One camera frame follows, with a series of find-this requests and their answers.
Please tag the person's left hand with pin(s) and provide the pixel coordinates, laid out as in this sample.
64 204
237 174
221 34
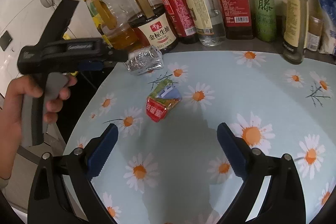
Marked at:
11 121

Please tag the soy sauce jug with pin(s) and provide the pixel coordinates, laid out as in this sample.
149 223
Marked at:
151 23

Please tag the small sesame oil bottle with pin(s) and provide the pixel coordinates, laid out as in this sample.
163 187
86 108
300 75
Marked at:
296 27

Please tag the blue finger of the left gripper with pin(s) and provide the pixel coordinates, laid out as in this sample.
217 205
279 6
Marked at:
113 55
91 66

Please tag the white blue seasoning bag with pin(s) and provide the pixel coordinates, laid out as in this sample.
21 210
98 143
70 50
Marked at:
328 31

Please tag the daisy print blue tablecloth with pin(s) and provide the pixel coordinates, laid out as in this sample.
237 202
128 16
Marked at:
174 170

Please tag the red green snack packet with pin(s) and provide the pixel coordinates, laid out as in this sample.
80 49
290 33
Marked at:
162 99

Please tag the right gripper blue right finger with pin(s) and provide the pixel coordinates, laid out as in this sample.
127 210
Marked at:
232 147

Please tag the green label oil bottle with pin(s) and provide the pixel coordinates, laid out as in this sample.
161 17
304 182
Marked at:
98 21

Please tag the black wall socket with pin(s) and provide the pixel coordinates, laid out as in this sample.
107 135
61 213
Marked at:
5 40

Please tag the large cooking oil jug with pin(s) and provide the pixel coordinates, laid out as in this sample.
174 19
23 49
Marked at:
118 33

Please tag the small spice jar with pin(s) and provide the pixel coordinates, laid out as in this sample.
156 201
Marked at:
314 33

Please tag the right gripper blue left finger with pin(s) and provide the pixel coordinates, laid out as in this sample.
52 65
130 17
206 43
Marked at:
100 149

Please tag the yellow dish soap bottle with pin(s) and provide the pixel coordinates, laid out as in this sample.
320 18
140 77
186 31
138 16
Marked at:
66 37

